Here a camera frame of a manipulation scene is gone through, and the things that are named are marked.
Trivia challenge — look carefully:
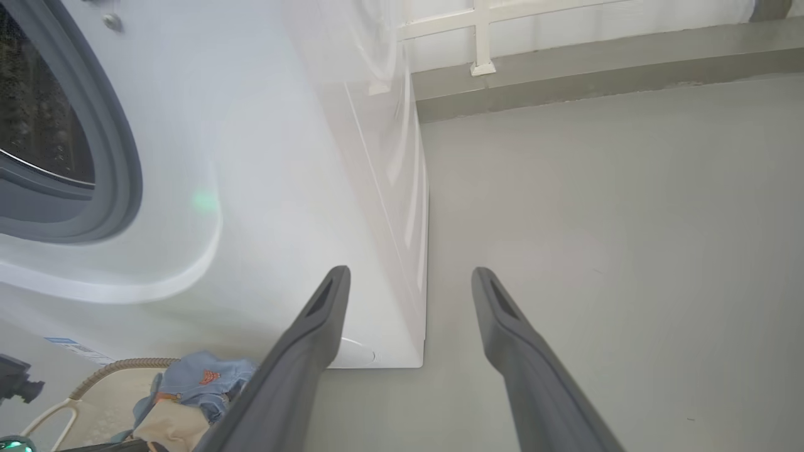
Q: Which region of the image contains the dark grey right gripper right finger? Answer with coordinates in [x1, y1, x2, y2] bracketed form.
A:
[471, 266, 626, 452]

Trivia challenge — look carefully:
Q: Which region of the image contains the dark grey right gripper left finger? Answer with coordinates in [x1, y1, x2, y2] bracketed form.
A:
[193, 264, 352, 452]

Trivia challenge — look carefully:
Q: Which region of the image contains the blue cartoon fox garment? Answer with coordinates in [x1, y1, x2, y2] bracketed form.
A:
[129, 350, 258, 452]

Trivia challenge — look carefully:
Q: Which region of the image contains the white front-load washing machine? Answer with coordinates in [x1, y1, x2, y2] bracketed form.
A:
[0, 0, 431, 371]

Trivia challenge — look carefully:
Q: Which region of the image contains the grey rubber door gasket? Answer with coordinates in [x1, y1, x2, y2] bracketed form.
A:
[0, 0, 144, 245]

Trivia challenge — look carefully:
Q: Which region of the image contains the steel washing machine drum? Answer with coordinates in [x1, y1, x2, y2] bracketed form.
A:
[0, 3, 96, 189]

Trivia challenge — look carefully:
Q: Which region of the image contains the round white filter cover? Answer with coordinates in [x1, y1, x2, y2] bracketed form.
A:
[328, 336, 378, 369]

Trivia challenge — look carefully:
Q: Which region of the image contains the white perforated laundry basket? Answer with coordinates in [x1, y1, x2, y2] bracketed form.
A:
[19, 357, 183, 452]

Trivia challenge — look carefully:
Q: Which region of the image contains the blue energy label sticker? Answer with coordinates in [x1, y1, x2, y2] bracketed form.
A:
[44, 336, 117, 366]

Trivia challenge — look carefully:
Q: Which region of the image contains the white metal railing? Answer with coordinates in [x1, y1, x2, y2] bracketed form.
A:
[396, 0, 758, 78]

